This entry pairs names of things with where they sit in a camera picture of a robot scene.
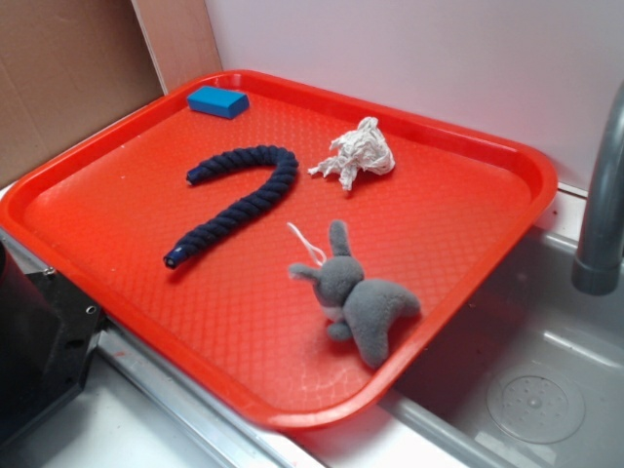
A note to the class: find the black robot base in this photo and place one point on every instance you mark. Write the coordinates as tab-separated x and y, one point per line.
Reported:
49	331

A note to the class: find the crumpled white paper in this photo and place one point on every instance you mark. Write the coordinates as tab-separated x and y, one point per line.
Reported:
363	150

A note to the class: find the red plastic tray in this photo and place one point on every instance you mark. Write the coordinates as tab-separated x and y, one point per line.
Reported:
106	212

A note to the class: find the grey plush bunny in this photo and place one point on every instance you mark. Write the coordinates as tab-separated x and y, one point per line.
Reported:
359	309

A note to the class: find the blue rectangular block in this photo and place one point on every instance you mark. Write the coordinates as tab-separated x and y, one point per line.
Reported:
218	102

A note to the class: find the grey toy sink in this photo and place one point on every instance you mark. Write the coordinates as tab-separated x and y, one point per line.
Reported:
529	373

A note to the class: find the grey metal faucet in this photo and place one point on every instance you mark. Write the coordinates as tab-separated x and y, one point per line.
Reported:
596	266

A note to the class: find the brown cardboard panel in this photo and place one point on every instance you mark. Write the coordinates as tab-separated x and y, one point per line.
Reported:
71	68

